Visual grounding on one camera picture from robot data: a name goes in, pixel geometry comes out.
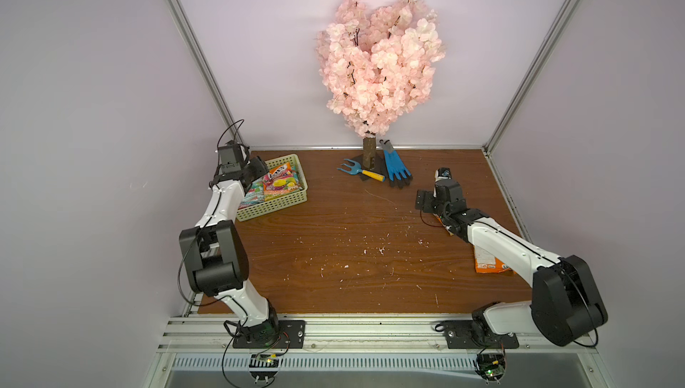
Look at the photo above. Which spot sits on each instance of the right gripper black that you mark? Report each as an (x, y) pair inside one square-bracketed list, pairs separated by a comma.
[(425, 201)]

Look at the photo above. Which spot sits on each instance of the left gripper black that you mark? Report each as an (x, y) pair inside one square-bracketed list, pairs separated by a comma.
[(259, 168)]

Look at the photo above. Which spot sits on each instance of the orange fruits candy bag face-down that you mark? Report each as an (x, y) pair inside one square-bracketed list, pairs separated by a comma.
[(487, 263)]

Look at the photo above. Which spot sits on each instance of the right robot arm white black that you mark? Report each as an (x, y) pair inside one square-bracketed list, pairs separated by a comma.
[(566, 303)]

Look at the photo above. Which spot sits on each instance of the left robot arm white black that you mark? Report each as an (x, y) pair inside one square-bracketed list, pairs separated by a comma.
[(213, 254)]

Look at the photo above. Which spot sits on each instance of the light green plastic basket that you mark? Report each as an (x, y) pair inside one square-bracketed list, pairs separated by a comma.
[(282, 202)]

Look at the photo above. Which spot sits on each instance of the blue grey gardening glove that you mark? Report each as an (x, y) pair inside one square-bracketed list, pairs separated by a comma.
[(398, 175)]

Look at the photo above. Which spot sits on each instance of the artificial pink blossom tree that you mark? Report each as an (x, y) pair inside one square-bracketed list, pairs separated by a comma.
[(378, 64)]

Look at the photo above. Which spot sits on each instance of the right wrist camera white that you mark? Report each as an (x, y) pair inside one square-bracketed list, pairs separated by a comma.
[(443, 174)]

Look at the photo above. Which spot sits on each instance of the teal garden fork yellow handle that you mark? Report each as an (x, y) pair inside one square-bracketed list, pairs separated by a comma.
[(354, 168)]

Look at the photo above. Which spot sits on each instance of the right circuit board with cables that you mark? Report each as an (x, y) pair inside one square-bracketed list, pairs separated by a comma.
[(491, 367)]

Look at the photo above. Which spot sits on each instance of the circuit board with cables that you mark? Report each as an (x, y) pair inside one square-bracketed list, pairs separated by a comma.
[(491, 367), (262, 366)]

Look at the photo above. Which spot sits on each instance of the aluminium front rail base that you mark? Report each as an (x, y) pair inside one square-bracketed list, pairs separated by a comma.
[(344, 341)]

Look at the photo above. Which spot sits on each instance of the aluminium corner frame post left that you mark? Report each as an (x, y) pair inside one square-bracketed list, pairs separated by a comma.
[(185, 28)]

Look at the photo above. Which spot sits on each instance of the aluminium corner frame post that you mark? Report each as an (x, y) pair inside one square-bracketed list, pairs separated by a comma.
[(548, 45), (185, 28)]

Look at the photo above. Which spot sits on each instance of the left circuit board with cables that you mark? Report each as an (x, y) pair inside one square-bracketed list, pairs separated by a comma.
[(262, 366)]

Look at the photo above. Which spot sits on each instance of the aluminium corner frame post right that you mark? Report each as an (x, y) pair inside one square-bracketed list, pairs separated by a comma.
[(548, 45)]

